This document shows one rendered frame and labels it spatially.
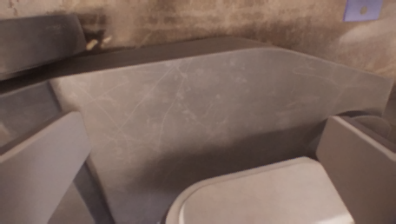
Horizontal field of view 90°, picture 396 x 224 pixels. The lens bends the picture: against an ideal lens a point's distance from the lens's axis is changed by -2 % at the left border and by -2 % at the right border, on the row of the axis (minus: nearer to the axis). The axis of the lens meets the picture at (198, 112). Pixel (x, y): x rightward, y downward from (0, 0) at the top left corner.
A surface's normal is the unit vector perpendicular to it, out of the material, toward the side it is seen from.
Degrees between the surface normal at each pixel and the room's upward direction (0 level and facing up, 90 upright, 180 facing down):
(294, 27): 0
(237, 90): 0
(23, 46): 43
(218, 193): 90
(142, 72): 0
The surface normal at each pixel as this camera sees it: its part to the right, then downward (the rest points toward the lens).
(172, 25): 0.19, 0.43
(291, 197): -0.11, -0.89
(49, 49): 0.91, 0.13
